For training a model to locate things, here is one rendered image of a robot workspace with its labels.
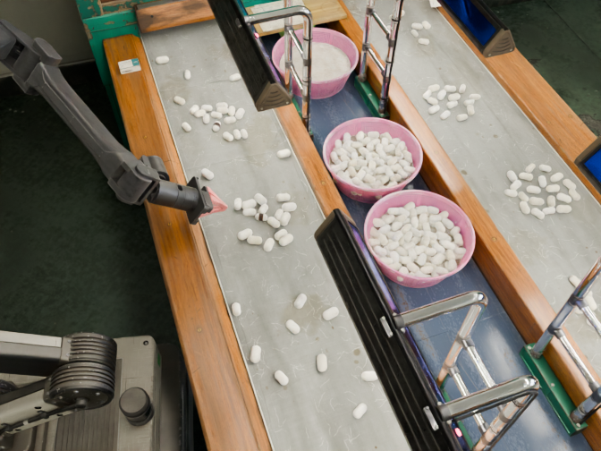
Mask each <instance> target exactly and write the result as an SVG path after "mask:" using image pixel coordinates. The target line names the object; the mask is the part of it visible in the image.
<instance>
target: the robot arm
mask: <svg viewBox="0 0 601 451"><path fill-rule="evenodd" d="M17 50H19V51H21V52H20V53H19V52H18V51H17ZM62 59H63V58H62V57H61V56H59V55H58V54H57V53H56V51H55V50H54V49H53V48H52V47H51V45H50V44H49V43H47V42H46V41H45V40H44V39H42V38H35V39H33V38H31V37H30V36H29V35H27V34H26V33H24V32H23V31H21V30H19V29H18V28H16V27H15V26H13V25H12V24H11V23H10V22H8V21H6V20H2V19H0V62H1V63H2V64H4V65H5V66H6V67H7V68H8V69H9V70H10V71H11V72H13V79H14V80H15V82H16V83H17V84H18V85H19V86H20V88H21V89H22V90H23V91H24V93H26V94H29V95H33V96H37V95H39V93H40V94H41V95H42V96H43V97H44V98H45V100H46V101H47V102H48V103H49V105H50V106H51V107H52V108H53V109H54V110H55V111H56V112H57V113H58V114H59V116H60V117H61V118H62V119H63V120H64V122H65V123H66V124H67V125H68V126H69V128H70V129H71V130H72V131H73V133H74V134H75V135H76V136H77V137H78V138H79V140H80V141H81V142H82V143H83V145H84V146H85V147H86V148H87V149H88V151H89V152H90V153H91V154H92V156H93V157H94V158H95V160H96V161H97V162H98V164H99V166H100V167H101V170H102V172H103V174H104V175H105V176H106V178H107V179H108V182H107V183H108V184H109V185H110V187H111V188H112V189H113V190H114V192H115V195H116V197H117V199H118V200H120V201H122V202H124V203H127V204H130V205H132V204H136V205H139V206H140V205H141V204H142V203H143V201H144V200H145V199H147V201H148V202H149V203H153V204H157V205H161V206H165V207H169V208H177V209H180V210H184V211H186V214H187V217H188V219H189V223H190V224H191V225H196V224H197V223H198V222H199V220H198V218H201V217H204V216H207V215H210V214H212V213H216V212H221V211H226V209H227V208H228V206H227V205H226V204H225V203H224V202H223V201H222V200H220V199H219V198H218V197H217V195H216V194H215V193H214V192H213V191H212V190H211V189H210V188H209V187H207V186H203V187H202V189H200V186H199V181H198V179H199V177H197V176H193V177H192V178H191V179H190V181H189V182H188V183H187V185H182V184H178V183H173V182H169V180H170V177H169V175H168V173H167V171H166V168H165V165H164V162H163V160H162V158H160V157H158V156H148V157H146V156H144V155H142V156H141V158H140V159H139V160H138V159H137V158H136V157H135V156H134V155H133V154H132V153H131V152H130V151H129V150H127V149H126V148H124V147H123V146H122V145H121V144H120V143H119V142H118V141H117V140H116V139H115V138H114V136H113V135H112V134H111V133H110V132H109V131H108V130H107V128H106V127H105V126H104V125H103V124H102V123H101V122H100V121H99V120H98V119H97V117H96V116H95V115H94V114H93V113H92V111H91V110H90V109H89V108H88V107H87V105H86V104H85V103H84V102H83V101H82V100H81V98H80V97H79V96H78V95H77V94H76V93H75V91H74V90H73V89H72V88H71V87H70V85H69V84H68V83H67V81H66V80H65V78H64V77H63V75H62V74H61V71H60V69H59V68H58V65H59V63H60V62H61V60H62ZM214 205H216V206H214Z"/></svg>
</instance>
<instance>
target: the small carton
mask: <svg viewBox="0 0 601 451"><path fill-rule="evenodd" d="M118 64H119V68H120V71H121V74H125V73H128V72H136V71H140V70H141V69H140V62H139V59H138V58H135V59H131V60H126V61H122V62H118Z"/></svg>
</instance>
